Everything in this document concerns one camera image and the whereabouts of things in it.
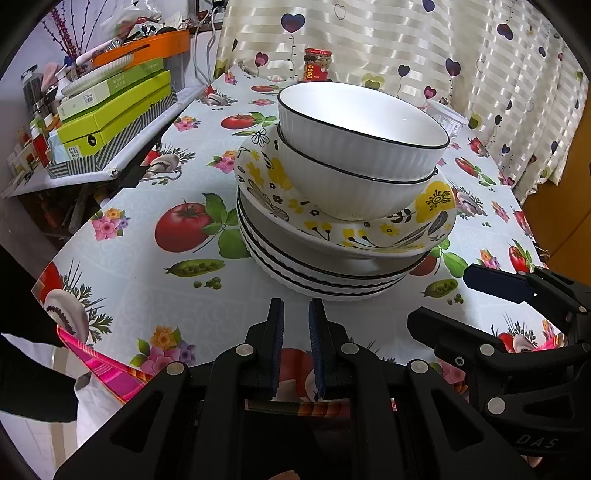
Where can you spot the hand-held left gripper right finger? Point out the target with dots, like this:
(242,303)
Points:
(317,350)

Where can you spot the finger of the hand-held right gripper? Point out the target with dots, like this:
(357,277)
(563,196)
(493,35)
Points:
(498,282)
(438,330)

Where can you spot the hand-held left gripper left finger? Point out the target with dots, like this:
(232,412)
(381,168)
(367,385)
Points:
(276,350)

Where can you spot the yellow floral bowl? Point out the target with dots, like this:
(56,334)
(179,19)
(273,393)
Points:
(429,203)

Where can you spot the large white ribbed bowl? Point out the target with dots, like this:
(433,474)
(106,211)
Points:
(346,194)

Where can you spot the small white ribbed bowl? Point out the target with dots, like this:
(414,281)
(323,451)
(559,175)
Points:
(360,120)

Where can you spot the brown wooden cabinet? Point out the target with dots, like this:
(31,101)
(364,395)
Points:
(558,221)

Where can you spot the vegetable print tablecloth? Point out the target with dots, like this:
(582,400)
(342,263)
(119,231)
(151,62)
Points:
(138,295)

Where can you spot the pink plaid cloth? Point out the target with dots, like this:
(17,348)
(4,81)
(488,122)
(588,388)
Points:
(106,369)

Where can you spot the white plastic tub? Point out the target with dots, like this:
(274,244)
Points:
(448,117)

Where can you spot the grey striped box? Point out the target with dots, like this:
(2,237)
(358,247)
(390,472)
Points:
(92,159)

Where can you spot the heart print curtain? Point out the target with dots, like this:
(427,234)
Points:
(392,37)

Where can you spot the red label sauce jar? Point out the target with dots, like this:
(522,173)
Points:
(317,69)

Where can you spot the lime green box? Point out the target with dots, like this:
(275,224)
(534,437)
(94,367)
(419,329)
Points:
(120,115)

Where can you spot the dark clear container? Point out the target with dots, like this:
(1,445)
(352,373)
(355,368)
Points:
(178,69)

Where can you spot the pale green box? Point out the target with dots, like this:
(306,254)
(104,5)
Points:
(101,92)

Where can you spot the dark green flat box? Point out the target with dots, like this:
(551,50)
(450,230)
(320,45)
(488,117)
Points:
(138,69)

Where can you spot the group of small bottles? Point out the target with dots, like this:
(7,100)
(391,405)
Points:
(32,147)

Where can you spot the orange tray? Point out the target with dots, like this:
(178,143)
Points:
(157,44)

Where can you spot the white oval dish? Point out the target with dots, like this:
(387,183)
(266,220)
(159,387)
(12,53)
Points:
(92,76)

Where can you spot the glass jar black lid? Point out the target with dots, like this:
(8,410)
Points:
(33,92)

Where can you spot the pile of plastic packets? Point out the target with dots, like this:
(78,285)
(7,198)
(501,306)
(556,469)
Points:
(138,23)

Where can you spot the purple flower branches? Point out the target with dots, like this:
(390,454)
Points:
(69,37)

